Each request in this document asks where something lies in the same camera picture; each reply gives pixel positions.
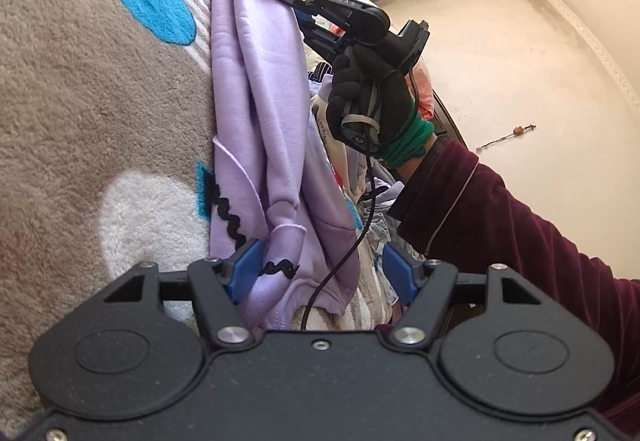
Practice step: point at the purple and cream garment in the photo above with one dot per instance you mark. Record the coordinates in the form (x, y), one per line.
(330, 141)

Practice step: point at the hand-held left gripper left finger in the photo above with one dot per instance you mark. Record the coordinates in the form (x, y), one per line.
(245, 268)

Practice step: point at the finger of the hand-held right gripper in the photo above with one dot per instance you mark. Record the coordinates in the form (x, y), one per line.
(300, 1)
(320, 38)

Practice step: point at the grey crumpled clothes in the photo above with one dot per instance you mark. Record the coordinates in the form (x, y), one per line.
(385, 226)

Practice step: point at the dark wooden bed frame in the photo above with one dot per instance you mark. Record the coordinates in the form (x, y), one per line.
(447, 116)

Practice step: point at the cartoon mouse printed blanket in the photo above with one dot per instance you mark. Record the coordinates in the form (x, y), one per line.
(100, 96)

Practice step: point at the person's right forearm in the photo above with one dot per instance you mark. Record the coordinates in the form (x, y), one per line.
(500, 231)

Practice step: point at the purple sweatshirt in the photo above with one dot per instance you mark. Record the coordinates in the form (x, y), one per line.
(260, 121)

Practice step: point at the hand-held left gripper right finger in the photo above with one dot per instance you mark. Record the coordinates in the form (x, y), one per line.
(402, 273)

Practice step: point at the person's right hand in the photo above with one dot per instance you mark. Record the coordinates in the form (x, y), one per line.
(390, 101)

